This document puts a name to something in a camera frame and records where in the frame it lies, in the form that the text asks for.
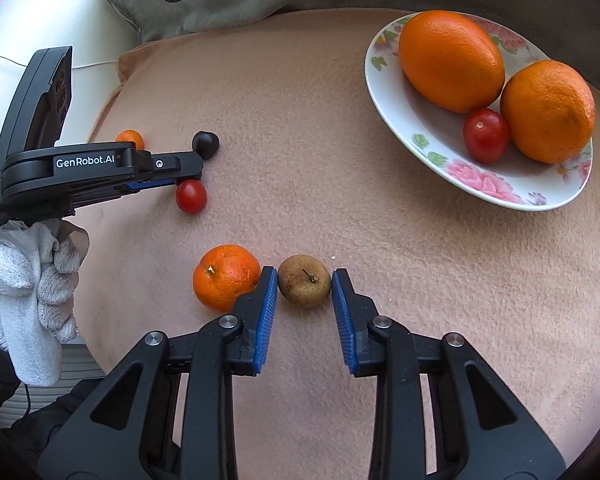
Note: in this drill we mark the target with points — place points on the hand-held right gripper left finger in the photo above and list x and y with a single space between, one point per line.
262 320

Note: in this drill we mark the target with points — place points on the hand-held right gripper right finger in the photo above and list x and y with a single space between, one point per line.
344 320

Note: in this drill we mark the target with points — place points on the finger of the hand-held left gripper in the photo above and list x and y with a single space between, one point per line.
170 164

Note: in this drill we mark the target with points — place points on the red cherry tomato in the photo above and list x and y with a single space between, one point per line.
191 197
485 136

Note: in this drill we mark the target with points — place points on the brown longan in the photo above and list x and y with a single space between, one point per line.
304 285

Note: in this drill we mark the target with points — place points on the small mandarin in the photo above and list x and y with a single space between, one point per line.
129 138
225 280

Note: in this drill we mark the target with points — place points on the white floral plate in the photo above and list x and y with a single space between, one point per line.
405 125

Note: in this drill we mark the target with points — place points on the large smooth orange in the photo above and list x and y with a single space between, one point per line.
450 60

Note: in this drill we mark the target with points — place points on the rough-skinned orange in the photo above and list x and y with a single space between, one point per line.
547 110

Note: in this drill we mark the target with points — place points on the person's left hand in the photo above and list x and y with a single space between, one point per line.
15 285

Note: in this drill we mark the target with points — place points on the dark cherry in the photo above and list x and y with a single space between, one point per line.
206 144

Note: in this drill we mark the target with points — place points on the beige blanket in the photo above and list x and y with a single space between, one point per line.
380 285

